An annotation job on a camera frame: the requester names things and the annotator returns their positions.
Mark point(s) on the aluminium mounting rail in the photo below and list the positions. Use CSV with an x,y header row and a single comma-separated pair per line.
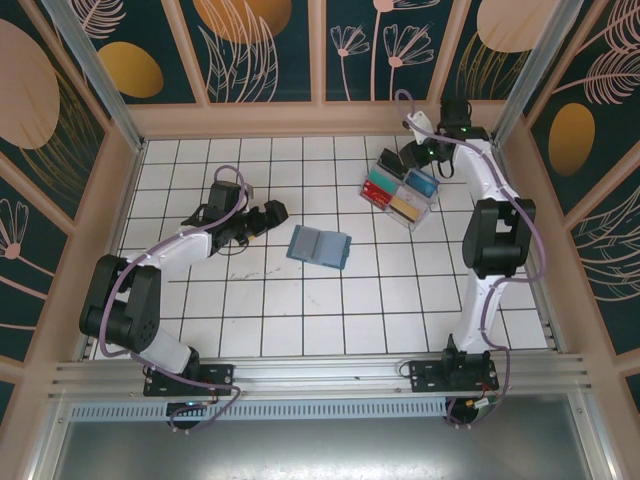
x,y
320,372

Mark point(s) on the aluminium frame post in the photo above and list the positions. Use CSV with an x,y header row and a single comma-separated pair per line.
x,y
95,75
535,75

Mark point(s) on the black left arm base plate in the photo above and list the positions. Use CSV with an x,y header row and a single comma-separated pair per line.
x,y
215,375

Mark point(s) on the blue leather card holder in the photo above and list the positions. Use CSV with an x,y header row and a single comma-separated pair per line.
x,y
320,250

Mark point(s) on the black card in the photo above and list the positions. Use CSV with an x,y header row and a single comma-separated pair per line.
x,y
392,161

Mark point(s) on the blue card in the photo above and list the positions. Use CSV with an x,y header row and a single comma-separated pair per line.
x,y
422,182

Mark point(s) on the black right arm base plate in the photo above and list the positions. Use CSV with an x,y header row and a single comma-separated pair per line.
x,y
425,375

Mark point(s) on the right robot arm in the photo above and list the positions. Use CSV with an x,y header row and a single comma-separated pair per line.
x,y
482,170

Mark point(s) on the red card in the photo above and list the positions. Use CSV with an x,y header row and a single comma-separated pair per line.
x,y
377,195

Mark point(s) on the gold card with dark stripe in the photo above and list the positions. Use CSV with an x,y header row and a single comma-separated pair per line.
x,y
407,207

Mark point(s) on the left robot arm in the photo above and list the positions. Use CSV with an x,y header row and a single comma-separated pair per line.
x,y
185,247

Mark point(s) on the grey metal sheet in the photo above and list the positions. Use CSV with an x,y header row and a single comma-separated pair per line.
x,y
320,450

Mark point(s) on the clear acrylic card organizer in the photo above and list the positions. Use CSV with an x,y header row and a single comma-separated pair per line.
x,y
422,220

